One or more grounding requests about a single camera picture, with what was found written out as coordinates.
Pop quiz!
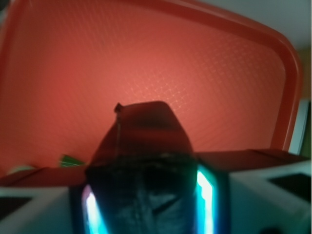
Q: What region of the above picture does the black box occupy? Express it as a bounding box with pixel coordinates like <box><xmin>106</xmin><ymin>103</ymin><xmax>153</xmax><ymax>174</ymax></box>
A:
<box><xmin>85</xmin><ymin>101</ymin><xmax>197</xmax><ymax>234</ymax></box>

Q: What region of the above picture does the orange toy carrot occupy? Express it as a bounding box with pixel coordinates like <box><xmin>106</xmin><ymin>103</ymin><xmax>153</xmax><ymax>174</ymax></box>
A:
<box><xmin>59</xmin><ymin>155</ymin><xmax>86</xmax><ymax>167</ymax></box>

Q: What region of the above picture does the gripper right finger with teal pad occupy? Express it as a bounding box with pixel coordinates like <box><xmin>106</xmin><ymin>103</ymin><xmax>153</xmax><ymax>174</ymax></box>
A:
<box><xmin>195</xmin><ymin>149</ymin><xmax>312</xmax><ymax>234</ymax></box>

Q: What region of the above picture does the red plastic tray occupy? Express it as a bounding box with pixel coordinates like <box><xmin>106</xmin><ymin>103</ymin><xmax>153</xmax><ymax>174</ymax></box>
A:
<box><xmin>0</xmin><ymin>0</ymin><xmax>302</xmax><ymax>174</ymax></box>

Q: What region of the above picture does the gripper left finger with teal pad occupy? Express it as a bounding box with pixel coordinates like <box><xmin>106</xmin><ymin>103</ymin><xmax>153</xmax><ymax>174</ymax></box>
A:
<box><xmin>0</xmin><ymin>166</ymin><xmax>109</xmax><ymax>234</ymax></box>

